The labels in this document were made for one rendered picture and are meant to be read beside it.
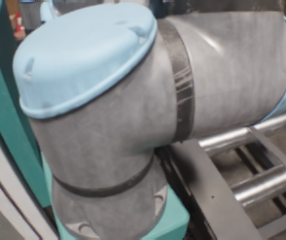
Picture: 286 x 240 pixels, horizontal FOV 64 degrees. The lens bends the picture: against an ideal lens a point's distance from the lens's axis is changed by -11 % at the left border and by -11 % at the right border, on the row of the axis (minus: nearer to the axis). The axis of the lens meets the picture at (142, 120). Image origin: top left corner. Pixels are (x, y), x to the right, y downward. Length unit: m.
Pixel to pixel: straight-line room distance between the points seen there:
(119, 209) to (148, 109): 0.12
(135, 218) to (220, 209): 0.33
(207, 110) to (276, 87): 0.07
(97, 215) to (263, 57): 0.21
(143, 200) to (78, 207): 0.07
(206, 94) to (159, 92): 0.04
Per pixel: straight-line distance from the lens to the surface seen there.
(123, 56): 0.16
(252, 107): 0.23
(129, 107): 0.17
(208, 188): 0.60
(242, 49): 0.21
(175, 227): 0.32
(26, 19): 0.67
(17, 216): 0.48
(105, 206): 0.25
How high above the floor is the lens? 1.65
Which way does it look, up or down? 40 degrees down
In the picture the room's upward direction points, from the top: 2 degrees counter-clockwise
